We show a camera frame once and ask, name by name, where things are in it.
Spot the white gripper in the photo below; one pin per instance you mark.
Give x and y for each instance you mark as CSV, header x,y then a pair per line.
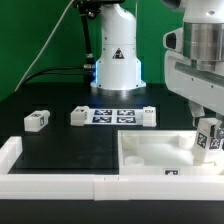
x,y
201,88

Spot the white square tabletop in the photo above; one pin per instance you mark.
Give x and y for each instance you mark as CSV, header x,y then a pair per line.
x,y
153,152

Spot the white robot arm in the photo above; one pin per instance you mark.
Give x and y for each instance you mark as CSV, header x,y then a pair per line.
x,y
193,62

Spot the fiducial marker sheet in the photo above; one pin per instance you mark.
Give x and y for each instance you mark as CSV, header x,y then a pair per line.
x,y
114,117

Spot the white U-shaped fence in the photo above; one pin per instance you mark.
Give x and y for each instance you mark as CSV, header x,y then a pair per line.
x,y
100,187

